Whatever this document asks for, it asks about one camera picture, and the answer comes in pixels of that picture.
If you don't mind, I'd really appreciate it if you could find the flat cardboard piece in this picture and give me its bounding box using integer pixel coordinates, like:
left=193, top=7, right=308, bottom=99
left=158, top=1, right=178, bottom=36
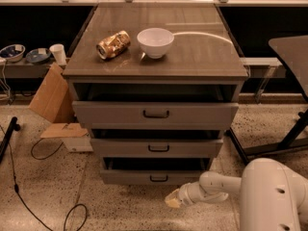
left=40, top=123, right=88, bottom=139

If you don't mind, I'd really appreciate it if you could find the grey top drawer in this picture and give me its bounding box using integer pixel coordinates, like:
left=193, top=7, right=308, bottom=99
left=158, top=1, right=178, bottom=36
left=72, top=101, right=239, bottom=130

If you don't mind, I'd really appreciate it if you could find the dark round table top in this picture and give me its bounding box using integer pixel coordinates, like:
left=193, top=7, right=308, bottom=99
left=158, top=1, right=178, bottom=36
left=269, top=36, right=308, bottom=99

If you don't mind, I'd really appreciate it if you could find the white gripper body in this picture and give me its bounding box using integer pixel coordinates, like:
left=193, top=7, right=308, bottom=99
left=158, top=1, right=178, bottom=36
left=177, top=182, right=200, bottom=206

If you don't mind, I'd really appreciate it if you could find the white box on floor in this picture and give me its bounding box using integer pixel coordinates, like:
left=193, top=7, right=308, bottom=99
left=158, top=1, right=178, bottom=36
left=62, top=136, right=92, bottom=152

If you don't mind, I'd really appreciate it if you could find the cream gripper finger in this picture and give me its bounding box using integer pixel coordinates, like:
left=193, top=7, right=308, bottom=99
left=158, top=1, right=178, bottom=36
left=167, top=189, right=179, bottom=199
left=165, top=197, right=181, bottom=208

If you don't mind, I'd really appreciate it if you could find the grey drawer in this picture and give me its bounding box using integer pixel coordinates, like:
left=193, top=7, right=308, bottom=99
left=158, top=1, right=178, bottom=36
left=72, top=101, right=239, bottom=130
left=101, top=157, right=212, bottom=185
left=90, top=139, right=222, bottom=158

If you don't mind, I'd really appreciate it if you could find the blue bowl on shelf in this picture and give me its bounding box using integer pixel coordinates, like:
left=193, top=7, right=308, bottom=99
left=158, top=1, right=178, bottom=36
left=26, top=48, right=51, bottom=64

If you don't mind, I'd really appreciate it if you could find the leaning cardboard sheet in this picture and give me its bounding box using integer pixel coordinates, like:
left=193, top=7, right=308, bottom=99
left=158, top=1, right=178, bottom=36
left=29, top=63, right=74, bottom=123

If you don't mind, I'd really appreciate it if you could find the grey drawer cabinet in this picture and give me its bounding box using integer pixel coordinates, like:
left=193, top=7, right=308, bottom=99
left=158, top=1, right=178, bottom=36
left=63, top=2, right=250, bottom=178

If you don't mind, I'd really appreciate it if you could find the black bar left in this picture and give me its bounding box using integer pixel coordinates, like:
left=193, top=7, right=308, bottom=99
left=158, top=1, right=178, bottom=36
left=0, top=116, right=20, bottom=163

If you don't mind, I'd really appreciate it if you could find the white paper cup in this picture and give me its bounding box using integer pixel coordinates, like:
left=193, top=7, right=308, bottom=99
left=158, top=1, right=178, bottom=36
left=49, top=43, right=66, bottom=65

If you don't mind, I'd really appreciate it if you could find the black floor cable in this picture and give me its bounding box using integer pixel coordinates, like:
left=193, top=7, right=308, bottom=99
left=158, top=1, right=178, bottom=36
left=0, top=122, right=89, bottom=231

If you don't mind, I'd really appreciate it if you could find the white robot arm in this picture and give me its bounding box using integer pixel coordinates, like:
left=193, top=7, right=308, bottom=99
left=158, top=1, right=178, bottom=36
left=165, top=158, right=308, bottom=231

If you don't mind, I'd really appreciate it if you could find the grey bottom drawer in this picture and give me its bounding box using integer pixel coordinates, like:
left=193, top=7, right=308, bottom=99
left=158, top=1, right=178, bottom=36
left=101, top=157, right=212, bottom=185

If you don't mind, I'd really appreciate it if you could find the grey low shelf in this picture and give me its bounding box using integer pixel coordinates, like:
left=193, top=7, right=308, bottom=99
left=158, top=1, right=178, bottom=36
left=0, top=59, right=56, bottom=79

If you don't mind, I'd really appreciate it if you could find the crushed gold soda can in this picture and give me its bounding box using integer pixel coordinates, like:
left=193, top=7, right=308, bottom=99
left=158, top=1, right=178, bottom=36
left=96, top=31, right=131, bottom=60

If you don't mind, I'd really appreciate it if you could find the grey middle drawer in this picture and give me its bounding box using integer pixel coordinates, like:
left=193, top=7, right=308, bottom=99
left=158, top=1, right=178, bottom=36
left=90, top=139, right=222, bottom=158

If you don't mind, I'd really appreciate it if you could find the white bowl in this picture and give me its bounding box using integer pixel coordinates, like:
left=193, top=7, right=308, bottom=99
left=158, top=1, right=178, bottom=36
left=137, top=28, right=174, bottom=59

